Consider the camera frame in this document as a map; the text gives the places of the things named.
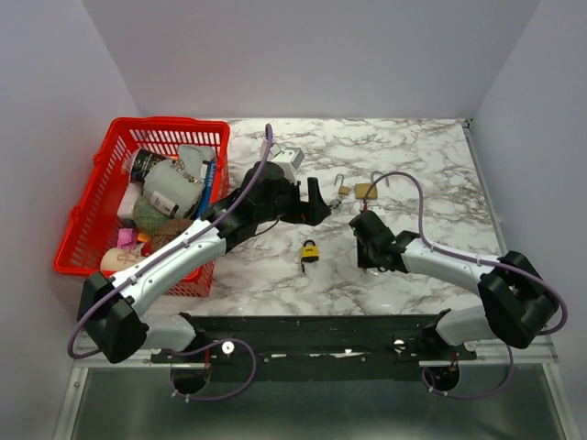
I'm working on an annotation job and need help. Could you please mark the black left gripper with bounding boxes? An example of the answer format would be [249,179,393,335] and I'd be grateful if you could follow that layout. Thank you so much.
[256,176,331,227]

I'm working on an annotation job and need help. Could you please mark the small brass padlock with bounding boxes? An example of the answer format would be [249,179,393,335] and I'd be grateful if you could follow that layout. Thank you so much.
[334,173,350,198]

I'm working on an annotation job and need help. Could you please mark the large brass padlock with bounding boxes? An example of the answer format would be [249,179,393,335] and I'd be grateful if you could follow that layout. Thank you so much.
[354,170,390,201]

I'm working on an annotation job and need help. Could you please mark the yellow black padlock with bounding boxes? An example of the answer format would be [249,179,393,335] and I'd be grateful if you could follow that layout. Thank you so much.
[300,239,320,273]

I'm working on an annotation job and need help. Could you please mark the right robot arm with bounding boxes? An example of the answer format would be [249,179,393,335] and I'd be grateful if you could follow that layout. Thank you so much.
[353,226,562,359]

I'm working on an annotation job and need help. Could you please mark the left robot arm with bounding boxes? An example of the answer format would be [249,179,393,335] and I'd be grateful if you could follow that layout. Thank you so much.
[76,162,331,363]

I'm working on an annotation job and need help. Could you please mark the clear water bottle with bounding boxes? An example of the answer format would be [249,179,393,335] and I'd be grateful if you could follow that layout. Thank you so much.
[260,134,280,161]

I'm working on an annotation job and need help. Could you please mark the blue tube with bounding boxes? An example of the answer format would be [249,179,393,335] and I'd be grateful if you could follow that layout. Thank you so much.
[196,160,216,218]

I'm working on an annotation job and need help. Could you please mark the grey crumpled bag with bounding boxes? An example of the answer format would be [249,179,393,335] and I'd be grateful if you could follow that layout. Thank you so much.
[143,144,216,218]

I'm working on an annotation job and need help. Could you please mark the brown round object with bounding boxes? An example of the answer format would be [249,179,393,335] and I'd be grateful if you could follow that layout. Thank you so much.
[150,218,194,250]

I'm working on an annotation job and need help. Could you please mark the white small bottle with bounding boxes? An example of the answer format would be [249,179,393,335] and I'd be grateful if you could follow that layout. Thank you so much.
[149,192,178,217]

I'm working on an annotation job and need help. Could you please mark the green round sponge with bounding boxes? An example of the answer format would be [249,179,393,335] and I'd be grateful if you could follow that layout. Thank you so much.
[132,196,171,234]

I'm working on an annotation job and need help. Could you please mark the pink small box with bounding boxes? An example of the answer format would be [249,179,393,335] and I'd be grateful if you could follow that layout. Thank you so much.
[116,227,138,250]

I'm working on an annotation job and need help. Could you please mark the red plastic basket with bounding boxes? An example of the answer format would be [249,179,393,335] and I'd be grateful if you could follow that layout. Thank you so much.
[53,116,230,278]

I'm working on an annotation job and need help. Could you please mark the panda keychain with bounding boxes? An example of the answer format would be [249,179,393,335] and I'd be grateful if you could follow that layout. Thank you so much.
[329,199,342,213]

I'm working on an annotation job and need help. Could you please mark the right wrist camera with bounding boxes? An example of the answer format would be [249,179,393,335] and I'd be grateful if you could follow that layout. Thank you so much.
[349,210,389,245]

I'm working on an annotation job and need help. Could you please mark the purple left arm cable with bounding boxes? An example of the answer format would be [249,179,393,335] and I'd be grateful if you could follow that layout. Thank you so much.
[67,123,275,358]

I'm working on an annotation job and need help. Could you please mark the aluminium profile rail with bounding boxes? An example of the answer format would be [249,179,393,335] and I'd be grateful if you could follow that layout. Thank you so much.
[419,334,559,368]

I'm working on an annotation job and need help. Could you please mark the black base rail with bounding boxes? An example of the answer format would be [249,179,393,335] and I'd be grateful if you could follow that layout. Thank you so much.
[151,314,477,382]

